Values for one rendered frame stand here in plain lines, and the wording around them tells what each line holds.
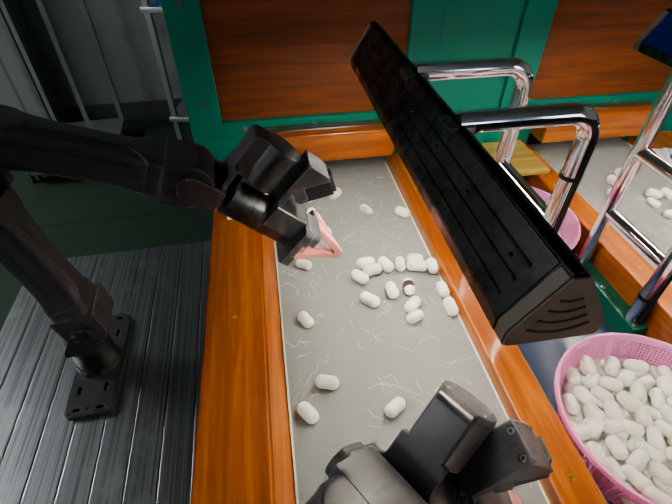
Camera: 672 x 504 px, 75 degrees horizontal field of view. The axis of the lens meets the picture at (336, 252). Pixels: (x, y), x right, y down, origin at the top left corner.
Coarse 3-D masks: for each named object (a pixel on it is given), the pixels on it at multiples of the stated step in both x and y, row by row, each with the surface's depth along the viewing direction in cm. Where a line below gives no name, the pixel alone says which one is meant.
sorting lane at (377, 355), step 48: (384, 192) 101; (336, 240) 88; (384, 240) 88; (288, 288) 78; (336, 288) 78; (384, 288) 78; (432, 288) 78; (288, 336) 70; (336, 336) 70; (384, 336) 70; (432, 336) 70; (288, 384) 64; (384, 384) 64; (432, 384) 64; (480, 384) 64; (336, 432) 59; (384, 432) 59
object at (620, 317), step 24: (648, 120) 68; (648, 144) 69; (624, 168) 73; (624, 192) 75; (600, 216) 80; (600, 240) 83; (648, 240) 71; (600, 288) 82; (648, 288) 71; (624, 312) 78; (648, 312) 73
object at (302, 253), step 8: (320, 224) 64; (320, 232) 63; (328, 240) 65; (304, 248) 64; (336, 248) 68; (296, 256) 65; (304, 256) 66; (312, 256) 67; (320, 256) 68; (328, 256) 68; (336, 256) 69
